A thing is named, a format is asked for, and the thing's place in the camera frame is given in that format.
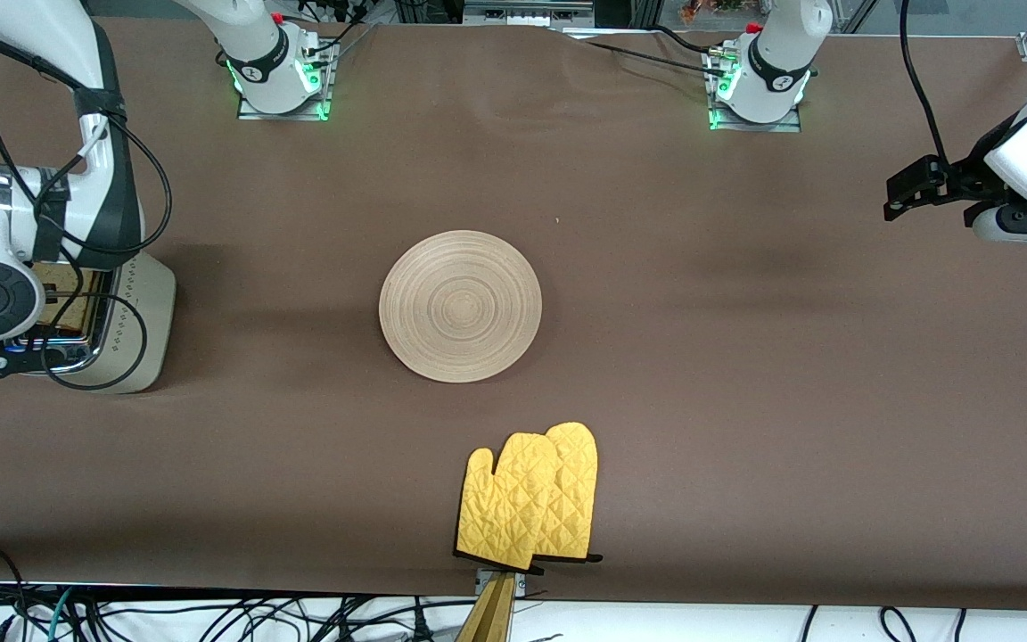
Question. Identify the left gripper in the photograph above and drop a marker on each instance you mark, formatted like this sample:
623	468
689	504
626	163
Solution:
965	185

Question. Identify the round wooden plate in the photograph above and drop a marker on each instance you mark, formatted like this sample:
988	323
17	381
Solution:
460	308

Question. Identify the cream and chrome toaster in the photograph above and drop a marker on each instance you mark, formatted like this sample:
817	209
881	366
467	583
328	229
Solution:
143	321

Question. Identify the orange patterned object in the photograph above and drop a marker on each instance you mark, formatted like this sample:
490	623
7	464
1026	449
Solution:
710	9

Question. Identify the brown table cover sheet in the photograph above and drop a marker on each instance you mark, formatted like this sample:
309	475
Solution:
745	401

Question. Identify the yellow quilted oven mitt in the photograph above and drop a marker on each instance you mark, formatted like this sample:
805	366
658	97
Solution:
578	499
505	508

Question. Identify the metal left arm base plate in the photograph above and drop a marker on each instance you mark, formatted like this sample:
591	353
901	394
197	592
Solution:
794	127

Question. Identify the grey metal enclosure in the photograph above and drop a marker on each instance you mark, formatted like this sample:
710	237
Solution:
527	11

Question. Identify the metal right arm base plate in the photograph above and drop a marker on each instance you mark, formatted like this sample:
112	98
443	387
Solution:
328	89

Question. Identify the small metal bracket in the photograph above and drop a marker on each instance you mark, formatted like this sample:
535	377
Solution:
481	581

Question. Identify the wooden post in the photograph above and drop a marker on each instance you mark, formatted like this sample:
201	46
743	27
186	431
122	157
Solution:
488	620

